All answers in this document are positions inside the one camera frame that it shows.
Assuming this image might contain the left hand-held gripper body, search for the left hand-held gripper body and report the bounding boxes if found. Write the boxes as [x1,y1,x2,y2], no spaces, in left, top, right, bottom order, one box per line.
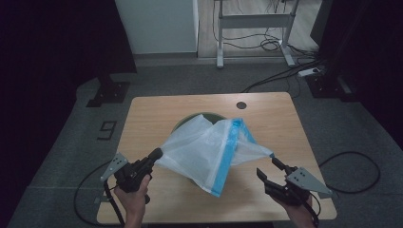
[100,152,153,195]

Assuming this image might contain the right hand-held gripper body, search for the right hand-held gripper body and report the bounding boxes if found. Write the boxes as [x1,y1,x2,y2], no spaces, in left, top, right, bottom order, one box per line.
[264,166,334,207]

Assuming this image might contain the white bag with blue band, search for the white bag with blue band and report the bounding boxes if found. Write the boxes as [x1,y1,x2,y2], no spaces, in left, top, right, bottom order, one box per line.
[155,113,276,199]

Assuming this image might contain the green plastic bin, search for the green plastic bin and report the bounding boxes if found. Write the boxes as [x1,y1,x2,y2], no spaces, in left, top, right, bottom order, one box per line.
[171,111,228,134]

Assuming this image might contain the person's left hand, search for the person's left hand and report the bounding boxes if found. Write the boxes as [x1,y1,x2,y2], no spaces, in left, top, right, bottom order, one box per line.
[113,175,152,221]

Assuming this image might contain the person's right hand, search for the person's right hand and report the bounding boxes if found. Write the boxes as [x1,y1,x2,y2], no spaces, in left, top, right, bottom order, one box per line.
[273,194,317,228]

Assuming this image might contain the white power strip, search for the white power strip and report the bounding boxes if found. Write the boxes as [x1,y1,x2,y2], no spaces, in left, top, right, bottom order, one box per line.
[297,66,321,78]

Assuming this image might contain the white cabinet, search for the white cabinet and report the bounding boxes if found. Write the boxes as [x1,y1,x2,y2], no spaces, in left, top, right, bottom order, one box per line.
[115,0,201,55]

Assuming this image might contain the dark curtain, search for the dark curtain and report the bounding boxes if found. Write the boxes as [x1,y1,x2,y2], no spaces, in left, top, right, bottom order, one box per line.
[311,0,403,150]
[0,0,138,105]

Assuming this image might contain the left hand-held gripper cable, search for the left hand-held gripper cable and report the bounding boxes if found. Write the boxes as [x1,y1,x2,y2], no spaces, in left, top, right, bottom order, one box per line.
[103,179,126,228]

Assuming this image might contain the hand-held gripper cable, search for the hand-held gripper cable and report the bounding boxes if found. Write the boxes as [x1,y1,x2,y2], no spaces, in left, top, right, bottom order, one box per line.
[303,191,321,228]
[103,179,126,228]

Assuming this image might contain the right hand-held gripper cable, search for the right hand-held gripper cable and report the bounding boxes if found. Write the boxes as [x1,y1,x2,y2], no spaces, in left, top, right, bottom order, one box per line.
[303,191,321,228]

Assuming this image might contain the black floor cable loop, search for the black floor cable loop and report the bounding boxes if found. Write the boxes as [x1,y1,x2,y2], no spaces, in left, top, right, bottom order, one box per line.
[72,159,125,228]
[317,150,381,195]

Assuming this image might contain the black stand with base plate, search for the black stand with base plate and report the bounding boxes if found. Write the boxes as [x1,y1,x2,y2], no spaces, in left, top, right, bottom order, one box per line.
[305,73,359,104]
[86,60,132,108]

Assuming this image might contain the long black floor cables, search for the long black floor cables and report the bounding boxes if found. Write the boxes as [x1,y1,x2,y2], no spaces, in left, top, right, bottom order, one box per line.
[240,58,325,94]

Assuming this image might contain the black tangled cables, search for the black tangled cables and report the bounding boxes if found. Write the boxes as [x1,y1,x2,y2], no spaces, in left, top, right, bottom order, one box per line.
[211,0,319,57]

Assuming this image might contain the white desk frame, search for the white desk frame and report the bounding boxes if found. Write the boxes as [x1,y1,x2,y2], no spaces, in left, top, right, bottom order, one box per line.
[213,0,300,69]

